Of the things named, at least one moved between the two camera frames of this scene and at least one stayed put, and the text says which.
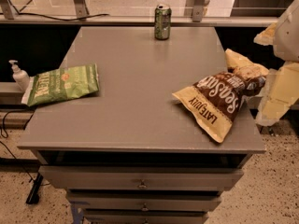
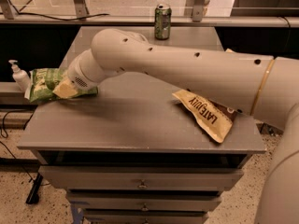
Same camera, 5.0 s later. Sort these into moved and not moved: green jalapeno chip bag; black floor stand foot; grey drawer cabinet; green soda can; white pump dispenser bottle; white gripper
Moved: white gripper; green jalapeno chip bag
Not moved: green soda can; grey drawer cabinet; black floor stand foot; white pump dispenser bottle
